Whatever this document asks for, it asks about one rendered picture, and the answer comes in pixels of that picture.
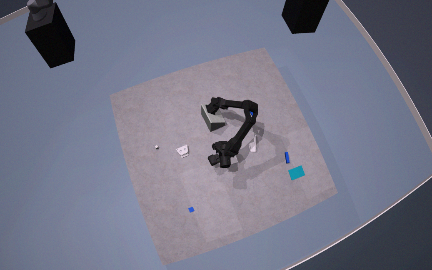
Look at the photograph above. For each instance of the teal flat rectangular plate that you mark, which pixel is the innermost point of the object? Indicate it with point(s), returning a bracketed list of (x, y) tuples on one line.
[(296, 172)]

